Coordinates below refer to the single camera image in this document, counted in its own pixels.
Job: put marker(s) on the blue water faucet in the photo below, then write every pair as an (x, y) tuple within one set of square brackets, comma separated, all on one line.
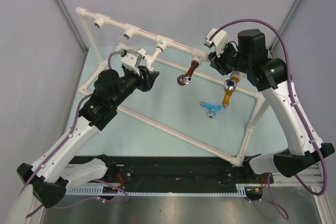
[(212, 109)]

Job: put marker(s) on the white PVC pipe frame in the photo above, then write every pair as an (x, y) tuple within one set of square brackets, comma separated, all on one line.
[(163, 42)]

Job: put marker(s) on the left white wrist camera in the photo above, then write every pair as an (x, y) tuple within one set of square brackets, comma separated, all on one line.
[(132, 59)]

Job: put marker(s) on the dark red water faucet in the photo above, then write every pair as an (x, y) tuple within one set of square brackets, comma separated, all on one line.
[(186, 78)]

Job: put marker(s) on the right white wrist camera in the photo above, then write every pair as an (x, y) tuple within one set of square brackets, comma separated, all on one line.
[(219, 41)]

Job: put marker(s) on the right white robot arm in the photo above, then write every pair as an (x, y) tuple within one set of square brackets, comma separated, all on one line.
[(270, 78)]

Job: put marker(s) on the aluminium extrusion rail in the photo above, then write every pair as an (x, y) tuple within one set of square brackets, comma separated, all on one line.
[(313, 178)]

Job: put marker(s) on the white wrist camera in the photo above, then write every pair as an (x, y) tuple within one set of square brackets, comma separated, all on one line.
[(132, 59), (219, 41)]

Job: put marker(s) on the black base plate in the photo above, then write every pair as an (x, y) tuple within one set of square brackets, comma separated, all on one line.
[(186, 175)]

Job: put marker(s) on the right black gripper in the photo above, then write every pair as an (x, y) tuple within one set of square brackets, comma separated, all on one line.
[(218, 62)]

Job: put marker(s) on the white water faucet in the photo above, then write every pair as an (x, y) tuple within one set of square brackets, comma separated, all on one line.
[(149, 59)]

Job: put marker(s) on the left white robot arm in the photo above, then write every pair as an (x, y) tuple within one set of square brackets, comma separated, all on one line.
[(47, 175)]

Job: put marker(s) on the amber yellow water faucet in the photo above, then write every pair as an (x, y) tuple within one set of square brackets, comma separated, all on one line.
[(229, 87)]

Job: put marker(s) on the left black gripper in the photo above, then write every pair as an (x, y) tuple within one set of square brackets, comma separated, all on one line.
[(146, 82)]

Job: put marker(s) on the light green table mat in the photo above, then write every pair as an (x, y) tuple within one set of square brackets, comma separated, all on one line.
[(178, 108)]

